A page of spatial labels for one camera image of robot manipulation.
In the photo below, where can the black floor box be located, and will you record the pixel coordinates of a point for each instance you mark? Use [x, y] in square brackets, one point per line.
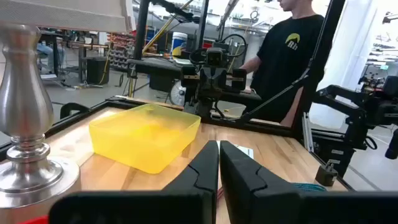
[98, 71]

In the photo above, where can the black background table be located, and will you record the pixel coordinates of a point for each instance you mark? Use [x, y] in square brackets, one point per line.
[155, 67]

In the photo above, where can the red plastic item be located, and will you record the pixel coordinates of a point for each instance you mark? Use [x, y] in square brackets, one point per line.
[35, 220]

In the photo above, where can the dark wall charger plug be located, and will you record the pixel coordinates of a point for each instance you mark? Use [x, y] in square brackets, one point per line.
[325, 175]

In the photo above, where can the white round fan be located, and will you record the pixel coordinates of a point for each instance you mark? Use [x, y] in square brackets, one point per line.
[178, 93]

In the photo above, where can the silver table lamp white shade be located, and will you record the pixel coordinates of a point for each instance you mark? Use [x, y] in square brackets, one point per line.
[25, 102]

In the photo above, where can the white and blue bucket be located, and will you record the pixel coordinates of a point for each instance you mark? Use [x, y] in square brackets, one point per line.
[179, 43]

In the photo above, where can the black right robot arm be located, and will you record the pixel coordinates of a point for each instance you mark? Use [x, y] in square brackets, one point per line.
[203, 107]

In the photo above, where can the black neighbouring robot arm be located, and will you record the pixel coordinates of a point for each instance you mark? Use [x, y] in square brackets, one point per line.
[357, 109]

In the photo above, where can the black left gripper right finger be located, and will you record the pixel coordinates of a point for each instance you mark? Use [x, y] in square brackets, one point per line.
[255, 199]

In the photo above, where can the person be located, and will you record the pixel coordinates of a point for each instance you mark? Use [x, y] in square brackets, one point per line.
[46, 53]
[286, 62]

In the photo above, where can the yellow translucent plastic bin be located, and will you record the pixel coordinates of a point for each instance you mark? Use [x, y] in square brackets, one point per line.
[143, 137]

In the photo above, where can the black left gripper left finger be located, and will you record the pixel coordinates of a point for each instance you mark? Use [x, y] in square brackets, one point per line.
[192, 202]

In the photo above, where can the parts bin shelving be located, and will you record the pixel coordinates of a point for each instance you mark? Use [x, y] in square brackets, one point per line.
[121, 49]

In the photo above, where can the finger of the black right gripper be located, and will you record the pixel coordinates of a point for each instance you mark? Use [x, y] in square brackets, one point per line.
[220, 81]
[206, 81]

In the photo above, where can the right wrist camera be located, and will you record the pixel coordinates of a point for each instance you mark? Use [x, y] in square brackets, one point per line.
[215, 56]

